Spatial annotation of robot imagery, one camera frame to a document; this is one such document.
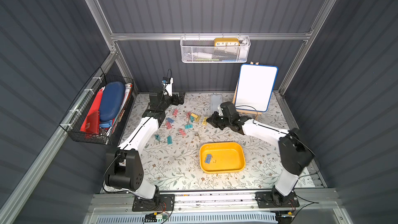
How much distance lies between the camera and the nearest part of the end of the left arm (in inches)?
25.5

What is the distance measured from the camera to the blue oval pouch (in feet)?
2.25

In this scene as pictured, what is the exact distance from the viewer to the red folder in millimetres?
645

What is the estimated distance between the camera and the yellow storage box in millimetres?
858

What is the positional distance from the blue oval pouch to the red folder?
15mm

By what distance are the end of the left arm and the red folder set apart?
8.4 inches
